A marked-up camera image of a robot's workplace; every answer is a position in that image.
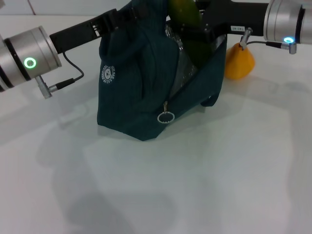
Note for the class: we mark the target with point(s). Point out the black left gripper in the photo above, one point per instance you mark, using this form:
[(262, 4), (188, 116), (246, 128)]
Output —
[(73, 36)]

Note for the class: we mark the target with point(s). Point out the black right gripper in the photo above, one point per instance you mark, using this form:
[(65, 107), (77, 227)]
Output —
[(239, 14)]

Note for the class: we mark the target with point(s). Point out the green cucumber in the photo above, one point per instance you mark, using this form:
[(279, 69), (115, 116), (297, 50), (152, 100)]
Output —
[(185, 12)]

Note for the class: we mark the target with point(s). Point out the teal insulated lunch bag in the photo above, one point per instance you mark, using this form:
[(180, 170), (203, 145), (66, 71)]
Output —
[(136, 92)]

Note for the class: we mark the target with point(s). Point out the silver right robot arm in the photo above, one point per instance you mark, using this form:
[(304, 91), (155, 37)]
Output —
[(287, 19)]

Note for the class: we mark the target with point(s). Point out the orange yellow pear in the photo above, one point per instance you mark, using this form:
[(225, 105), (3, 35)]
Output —
[(240, 63)]

